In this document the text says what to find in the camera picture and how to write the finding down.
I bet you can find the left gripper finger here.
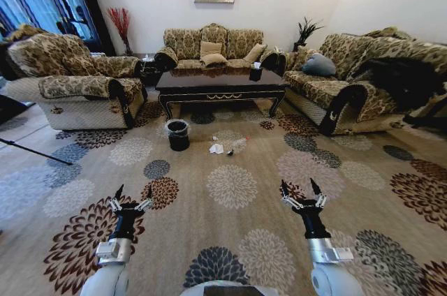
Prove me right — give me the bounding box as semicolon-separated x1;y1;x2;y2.
135;185;154;212
108;184;125;211

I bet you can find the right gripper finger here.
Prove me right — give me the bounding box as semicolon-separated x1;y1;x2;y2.
279;179;303;209
309;177;328;207

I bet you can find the black trash bin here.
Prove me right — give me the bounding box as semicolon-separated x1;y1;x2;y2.
166;119;191;152

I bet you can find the floral patterned carpet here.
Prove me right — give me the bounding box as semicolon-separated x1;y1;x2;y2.
0;100;447;296

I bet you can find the clear plastic bottle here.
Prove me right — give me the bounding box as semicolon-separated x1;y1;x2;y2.
227;136;251;150

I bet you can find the black tripod leg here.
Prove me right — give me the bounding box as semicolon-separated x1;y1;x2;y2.
0;138;74;166

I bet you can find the white robot front shell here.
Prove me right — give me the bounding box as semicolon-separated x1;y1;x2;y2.
181;280;279;296

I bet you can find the floral sofa with dark blanket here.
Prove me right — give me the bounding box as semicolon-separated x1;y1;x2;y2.
281;26;447;136

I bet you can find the floral armchair with white base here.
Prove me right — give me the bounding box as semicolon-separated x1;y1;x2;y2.
4;32;149;131

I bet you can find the black tissue box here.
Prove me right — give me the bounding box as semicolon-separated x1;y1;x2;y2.
249;61;263;81

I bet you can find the dark wooden coffee table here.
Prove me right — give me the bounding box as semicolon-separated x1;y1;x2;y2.
154;66;290;119

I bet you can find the dark side table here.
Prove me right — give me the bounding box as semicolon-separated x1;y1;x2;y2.
134;54;163;87

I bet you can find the grey blue pillow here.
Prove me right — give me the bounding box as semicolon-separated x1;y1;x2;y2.
301;52;337;77

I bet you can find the black fur blanket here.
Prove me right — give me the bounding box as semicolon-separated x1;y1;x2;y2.
349;57;447;126

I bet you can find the tan cushion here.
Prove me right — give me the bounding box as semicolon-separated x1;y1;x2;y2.
199;40;223;59
244;43;268;64
200;53;228;68

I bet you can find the dark green plant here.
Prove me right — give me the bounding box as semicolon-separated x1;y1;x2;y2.
292;16;325;52

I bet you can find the floral three-seat sofa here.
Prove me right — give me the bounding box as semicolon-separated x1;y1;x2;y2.
154;22;288;73

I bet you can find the red branch decoration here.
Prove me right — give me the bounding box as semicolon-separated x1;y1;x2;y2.
106;7;134;56

